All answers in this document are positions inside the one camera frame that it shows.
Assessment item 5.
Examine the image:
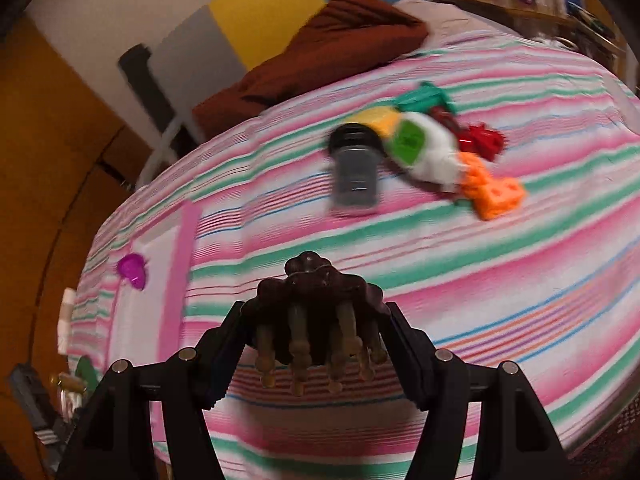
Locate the dark brown hair claw clip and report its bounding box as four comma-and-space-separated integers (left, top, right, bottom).
252, 251, 392, 397

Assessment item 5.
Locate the white object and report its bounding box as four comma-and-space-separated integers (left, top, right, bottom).
57, 288, 77, 356

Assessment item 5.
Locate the white tray with pink rim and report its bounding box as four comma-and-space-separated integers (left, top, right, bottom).
107, 201, 202, 456

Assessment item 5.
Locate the brown blanket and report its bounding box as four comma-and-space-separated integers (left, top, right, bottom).
192, 0, 431, 141

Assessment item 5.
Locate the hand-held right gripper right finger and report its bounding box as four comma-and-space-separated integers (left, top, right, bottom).
382, 302, 583, 480

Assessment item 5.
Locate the pale pink blanket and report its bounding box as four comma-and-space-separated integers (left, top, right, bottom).
392, 0, 506, 56

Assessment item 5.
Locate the teal plastic toy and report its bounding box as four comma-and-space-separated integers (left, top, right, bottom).
395, 81, 456, 113

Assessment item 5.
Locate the red toy block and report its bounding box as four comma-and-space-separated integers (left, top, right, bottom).
457, 122, 507, 161

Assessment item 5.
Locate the grey jar with black lid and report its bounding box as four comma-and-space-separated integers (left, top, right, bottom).
327, 122, 386, 218

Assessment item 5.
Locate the black device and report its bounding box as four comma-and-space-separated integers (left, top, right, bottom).
7, 365, 76, 476

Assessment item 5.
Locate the grey yellow blue padded headboard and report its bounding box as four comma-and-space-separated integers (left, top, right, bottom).
118, 0, 426, 153

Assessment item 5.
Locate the striped pink and green bedsheet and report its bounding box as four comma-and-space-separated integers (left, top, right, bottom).
70, 30, 640, 480

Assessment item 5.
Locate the yellow round container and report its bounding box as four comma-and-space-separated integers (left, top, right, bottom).
345, 106, 403, 138

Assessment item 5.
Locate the purple plastic toy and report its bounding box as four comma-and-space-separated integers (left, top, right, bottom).
117, 254, 149, 292

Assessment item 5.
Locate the small orange toy block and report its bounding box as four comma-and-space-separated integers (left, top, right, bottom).
457, 152, 488, 196

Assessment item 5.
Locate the wooden wardrobe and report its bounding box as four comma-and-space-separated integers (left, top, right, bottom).
0, 15, 151, 480

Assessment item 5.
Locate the white bottle with green label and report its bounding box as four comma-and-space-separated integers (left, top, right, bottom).
387, 111, 463, 193

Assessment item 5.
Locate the wooden desk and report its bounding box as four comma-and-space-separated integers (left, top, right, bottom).
432, 0, 626, 76

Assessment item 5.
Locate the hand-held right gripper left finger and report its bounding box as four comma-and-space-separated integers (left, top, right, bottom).
54, 301, 261, 480

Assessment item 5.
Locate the large orange toy block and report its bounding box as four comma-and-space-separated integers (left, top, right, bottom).
470, 177, 527, 222

